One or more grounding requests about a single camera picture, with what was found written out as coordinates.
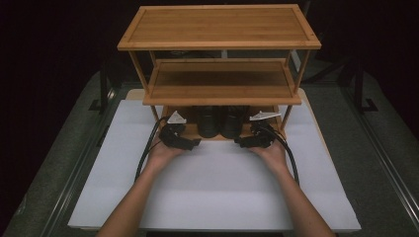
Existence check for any white mat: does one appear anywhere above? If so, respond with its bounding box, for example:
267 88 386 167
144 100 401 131
67 98 362 232

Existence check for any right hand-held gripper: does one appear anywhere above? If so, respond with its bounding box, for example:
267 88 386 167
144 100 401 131
233 111 282 149

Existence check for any black metal stand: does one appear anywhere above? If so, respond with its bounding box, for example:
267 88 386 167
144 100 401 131
353 60 379 115
88 60 111 115

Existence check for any person's left hand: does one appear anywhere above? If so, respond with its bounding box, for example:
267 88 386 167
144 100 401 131
145 137 186 174

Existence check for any black leather shoe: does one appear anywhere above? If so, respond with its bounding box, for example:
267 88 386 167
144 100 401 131
219 105 249 140

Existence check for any black round dish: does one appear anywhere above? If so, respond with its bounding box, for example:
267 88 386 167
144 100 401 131
193 105 221 139

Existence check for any person's right hand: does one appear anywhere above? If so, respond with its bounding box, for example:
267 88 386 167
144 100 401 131
248 139 292 175

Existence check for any wooden shelf rack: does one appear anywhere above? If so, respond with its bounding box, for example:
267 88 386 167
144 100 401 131
117 3 322 142

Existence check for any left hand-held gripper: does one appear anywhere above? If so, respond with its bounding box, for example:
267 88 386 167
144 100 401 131
158 111 203 152

